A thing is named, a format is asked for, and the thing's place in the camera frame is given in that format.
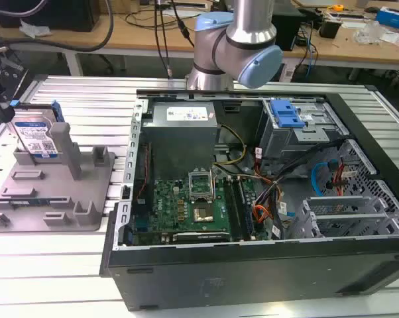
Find hard disk in blue carrier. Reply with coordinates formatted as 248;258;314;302
8;99;66;160

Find blue carrier in disk bay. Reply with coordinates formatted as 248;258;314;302
270;99;308;129

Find grey metal disk bay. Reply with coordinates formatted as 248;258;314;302
258;98;350;160

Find large black device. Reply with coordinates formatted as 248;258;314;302
0;0;101;33

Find grey parts rack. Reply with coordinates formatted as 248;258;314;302
0;121;118;233

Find RAM stick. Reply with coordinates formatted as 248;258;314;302
0;197;72;205

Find wooden desk with white legs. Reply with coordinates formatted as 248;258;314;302
0;0;203;78

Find grey power supply unit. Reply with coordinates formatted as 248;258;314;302
141;101;223;174

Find green motherboard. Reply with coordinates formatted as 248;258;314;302
132;176;274;246

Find metal socket cover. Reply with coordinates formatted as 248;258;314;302
188;171;215;204

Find CPU socket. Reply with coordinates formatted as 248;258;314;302
192;204;217;224

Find black graphics card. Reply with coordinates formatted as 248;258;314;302
172;231;233;244

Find black RAM slot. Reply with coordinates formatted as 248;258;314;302
234;178;254;240
223;178;242;242

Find black computer tower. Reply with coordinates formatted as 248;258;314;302
271;5;304;52

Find black open PC case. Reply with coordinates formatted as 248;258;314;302
98;84;399;312

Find small black box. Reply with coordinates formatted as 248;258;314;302
319;17;342;38

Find wooden desk with clutter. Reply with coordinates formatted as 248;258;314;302
278;0;399;81

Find clear plastic bag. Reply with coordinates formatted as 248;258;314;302
353;22;386;44

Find blue cardboard box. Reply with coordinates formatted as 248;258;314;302
375;5;399;28

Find thick grey cable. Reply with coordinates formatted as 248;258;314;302
0;0;115;53

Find thin black cables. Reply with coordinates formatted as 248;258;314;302
154;0;196;79

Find yellow and black wires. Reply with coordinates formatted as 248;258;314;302
212;123;249;167

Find coloured wire bundle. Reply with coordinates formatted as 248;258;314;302
251;174;288;229

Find thin blue cable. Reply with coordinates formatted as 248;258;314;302
304;25;320;79

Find blue wire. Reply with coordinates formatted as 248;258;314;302
311;160;338;200

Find red wire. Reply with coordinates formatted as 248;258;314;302
333;158;349;187

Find silver expansion slot bracket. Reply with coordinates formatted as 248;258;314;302
313;213;392;230
304;195;370;213

